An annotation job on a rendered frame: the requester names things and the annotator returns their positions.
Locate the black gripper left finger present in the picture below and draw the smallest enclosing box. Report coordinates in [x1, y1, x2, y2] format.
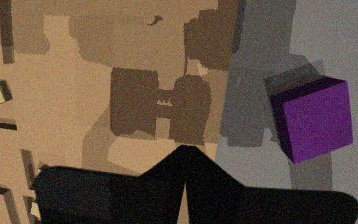
[34, 145, 189, 224]

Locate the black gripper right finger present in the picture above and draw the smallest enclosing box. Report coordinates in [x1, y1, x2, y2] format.
[186, 146, 358, 224]

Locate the purple cube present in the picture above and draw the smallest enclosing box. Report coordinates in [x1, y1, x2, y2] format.
[270, 77, 354, 164]

